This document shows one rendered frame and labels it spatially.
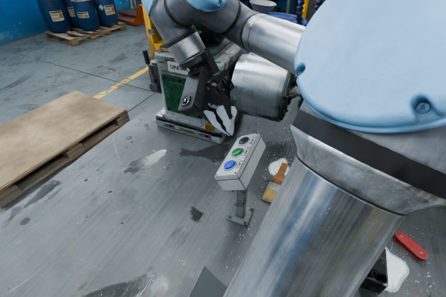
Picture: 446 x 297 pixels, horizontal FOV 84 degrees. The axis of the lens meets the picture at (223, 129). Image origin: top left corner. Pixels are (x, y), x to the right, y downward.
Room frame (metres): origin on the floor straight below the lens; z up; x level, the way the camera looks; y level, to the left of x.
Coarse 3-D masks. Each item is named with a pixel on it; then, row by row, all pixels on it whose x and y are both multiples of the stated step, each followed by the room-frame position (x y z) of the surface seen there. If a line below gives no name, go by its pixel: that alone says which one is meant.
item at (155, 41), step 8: (144, 8) 1.02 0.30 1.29; (144, 16) 1.03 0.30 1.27; (152, 24) 1.03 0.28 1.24; (200, 24) 0.89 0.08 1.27; (152, 32) 1.01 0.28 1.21; (200, 32) 0.92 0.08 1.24; (208, 32) 0.89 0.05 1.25; (216, 32) 0.92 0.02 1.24; (152, 40) 1.02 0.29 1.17; (160, 40) 1.05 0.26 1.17; (208, 40) 0.92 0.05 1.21; (216, 40) 0.92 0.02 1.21; (152, 48) 1.02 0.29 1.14
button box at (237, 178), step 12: (252, 144) 0.49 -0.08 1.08; (264, 144) 0.53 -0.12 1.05; (228, 156) 0.47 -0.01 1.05; (240, 156) 0.45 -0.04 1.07; (252, 156) 0.46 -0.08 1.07; (240, 168) 0.40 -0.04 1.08; (252, 168) 0.43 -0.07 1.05; (216, 180) 0.40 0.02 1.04; (228, 180) 0.39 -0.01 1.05; (240, 180) 0.38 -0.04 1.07
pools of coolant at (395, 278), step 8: (280, 160) 0.71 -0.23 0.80; (272, 168) 0.66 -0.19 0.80; (288, 168) 0.66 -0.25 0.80; (392, 256) 0.33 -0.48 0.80; (392, 264) 0.31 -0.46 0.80; (400, 264) 0.31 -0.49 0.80; (392, 272) 0.29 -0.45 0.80; (400, 272) 0.29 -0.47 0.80; (408, 272) 0.29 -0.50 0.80; (392, 280) 0.27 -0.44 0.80; (400, 280) 0.27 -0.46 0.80; (392, 288) 0.25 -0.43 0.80
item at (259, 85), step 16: (240, 64) 0.87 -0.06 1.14; (256, 64) 0.84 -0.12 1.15; (272, 64) 0.83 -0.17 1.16; (240, 80) 0.81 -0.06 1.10; (256, 80) 0.79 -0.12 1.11; (272, 80) 0.77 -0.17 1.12; (288, 80) 0.78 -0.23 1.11; (240, 96) 0.79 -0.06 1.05; (256, 96) 0.77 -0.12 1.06; (272, 96) 0.75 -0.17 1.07; (288, 96) 0.78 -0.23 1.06; (240, 112) 0.82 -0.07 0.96; (256, 112) 0.77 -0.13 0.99; (272, 112) 0.74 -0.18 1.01
